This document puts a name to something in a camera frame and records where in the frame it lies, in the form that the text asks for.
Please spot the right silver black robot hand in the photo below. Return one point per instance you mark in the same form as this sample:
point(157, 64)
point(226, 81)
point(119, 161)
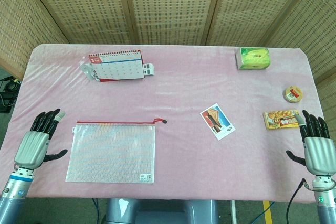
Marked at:
point(319, 153)

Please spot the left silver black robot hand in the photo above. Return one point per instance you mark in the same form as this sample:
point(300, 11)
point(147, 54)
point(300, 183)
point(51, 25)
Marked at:
point(31, 146)

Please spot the clear zipper pouch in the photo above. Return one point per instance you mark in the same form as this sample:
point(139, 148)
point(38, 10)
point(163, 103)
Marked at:
point(110, 153)

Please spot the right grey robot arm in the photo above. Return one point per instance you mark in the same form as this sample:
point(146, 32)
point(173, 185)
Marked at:
point(326, 200)

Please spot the yellow snack box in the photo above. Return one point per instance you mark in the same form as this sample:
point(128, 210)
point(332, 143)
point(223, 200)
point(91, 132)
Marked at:
point(279, 121)

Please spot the black equipment on floor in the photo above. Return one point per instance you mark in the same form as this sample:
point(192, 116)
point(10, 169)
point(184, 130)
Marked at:
point(8, 90)

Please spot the white table leg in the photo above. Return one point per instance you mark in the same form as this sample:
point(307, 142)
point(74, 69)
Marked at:
point(232, 212)

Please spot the picture postcard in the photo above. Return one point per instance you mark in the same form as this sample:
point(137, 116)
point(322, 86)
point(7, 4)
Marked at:
point(217, 121)

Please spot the green tissue pack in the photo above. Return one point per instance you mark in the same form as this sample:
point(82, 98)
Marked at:
point(253, 58)

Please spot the red white desk calendar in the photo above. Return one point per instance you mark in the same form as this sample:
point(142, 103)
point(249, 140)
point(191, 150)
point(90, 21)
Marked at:
point(118, 66)

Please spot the white grey small card pack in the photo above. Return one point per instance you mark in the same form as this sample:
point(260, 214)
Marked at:
point(148, 68)

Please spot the grey robot torso base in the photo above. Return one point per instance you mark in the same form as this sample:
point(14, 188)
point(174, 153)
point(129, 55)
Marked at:
point(157, 212)

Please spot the pink table cloth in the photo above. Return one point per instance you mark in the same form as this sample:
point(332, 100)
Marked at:
point(173, 90)

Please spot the bamboo folding screen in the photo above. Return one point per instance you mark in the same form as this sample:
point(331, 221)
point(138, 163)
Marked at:
point(168, 6)

